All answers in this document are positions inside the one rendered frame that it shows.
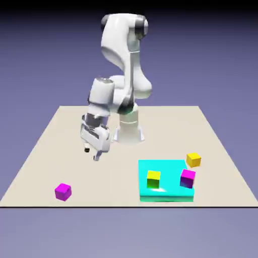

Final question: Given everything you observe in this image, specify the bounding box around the small yellow cube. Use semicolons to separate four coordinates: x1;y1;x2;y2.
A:
146;170;161;189
185;152;202;168

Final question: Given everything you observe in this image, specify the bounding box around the large cyan box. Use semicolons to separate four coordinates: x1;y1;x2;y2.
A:
138;159;196;203

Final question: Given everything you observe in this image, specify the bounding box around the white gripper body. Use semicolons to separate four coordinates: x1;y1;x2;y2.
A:
80;123;111;154

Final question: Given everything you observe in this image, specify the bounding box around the small magenta cube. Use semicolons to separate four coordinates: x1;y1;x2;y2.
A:
54;182;73;202
179;168;197;189

